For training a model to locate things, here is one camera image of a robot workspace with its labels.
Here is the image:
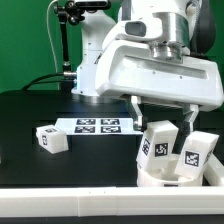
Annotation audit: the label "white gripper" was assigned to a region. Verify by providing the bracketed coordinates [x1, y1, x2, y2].
[95, 40, 224, 154]

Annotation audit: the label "white round stool seat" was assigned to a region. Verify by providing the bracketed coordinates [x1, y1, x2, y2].
[137, 166, 203, 187]

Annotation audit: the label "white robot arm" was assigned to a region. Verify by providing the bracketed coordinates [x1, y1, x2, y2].
[75, 0, 224, 130]

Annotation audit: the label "white marker sheet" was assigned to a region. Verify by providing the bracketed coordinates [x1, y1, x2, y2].
[55, 118, 141, 135]

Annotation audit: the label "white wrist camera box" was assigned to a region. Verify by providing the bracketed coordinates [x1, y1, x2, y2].
[102, 20, 161, 49]

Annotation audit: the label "white L-shaped wall fixture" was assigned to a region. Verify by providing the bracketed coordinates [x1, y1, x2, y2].
[0, 158, 224, 218]

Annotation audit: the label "black cables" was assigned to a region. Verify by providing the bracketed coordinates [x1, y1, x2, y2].
[21, 70, 78, 91]

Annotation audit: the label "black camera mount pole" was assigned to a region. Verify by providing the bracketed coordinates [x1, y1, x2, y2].
[53, 0, 112, 91]

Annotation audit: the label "white cable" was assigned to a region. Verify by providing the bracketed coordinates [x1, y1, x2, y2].
[46, 0, 60, 74]

